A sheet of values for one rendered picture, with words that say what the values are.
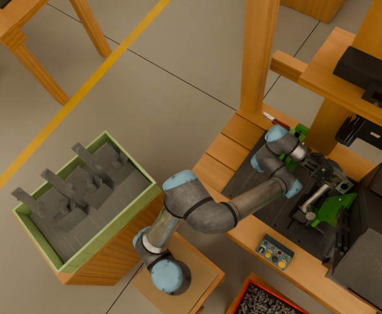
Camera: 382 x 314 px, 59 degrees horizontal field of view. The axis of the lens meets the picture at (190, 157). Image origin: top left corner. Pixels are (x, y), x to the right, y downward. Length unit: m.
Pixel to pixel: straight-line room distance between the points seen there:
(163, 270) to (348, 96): 0.91
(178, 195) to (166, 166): 1.66
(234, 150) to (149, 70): 1.63
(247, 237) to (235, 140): 0.51
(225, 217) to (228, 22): 2.59
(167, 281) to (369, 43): 1.07
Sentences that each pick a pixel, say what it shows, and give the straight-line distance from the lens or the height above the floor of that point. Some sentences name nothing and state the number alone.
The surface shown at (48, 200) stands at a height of 1.00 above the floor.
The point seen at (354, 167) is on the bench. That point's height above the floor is 0.88.
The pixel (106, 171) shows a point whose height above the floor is 0.91.
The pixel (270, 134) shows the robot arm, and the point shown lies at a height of 1.37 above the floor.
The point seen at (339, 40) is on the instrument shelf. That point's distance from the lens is 1.33.
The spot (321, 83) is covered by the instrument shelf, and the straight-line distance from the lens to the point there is 1.21.
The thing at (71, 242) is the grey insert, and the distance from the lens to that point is 1.87.
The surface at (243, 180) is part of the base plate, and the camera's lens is 1.70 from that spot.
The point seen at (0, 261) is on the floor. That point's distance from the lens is 3.07.
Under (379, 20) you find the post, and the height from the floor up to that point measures 1.76.
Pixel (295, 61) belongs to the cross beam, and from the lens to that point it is 1.58.
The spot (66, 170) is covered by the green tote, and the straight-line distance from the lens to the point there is 1.89.
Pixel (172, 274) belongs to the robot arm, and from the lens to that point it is 1.39.
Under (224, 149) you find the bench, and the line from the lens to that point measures 1.78.
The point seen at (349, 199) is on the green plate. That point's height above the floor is 1.26.
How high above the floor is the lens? 2.53
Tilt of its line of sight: 68 degrees down
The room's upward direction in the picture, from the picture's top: 17 degrees counter-clockwise
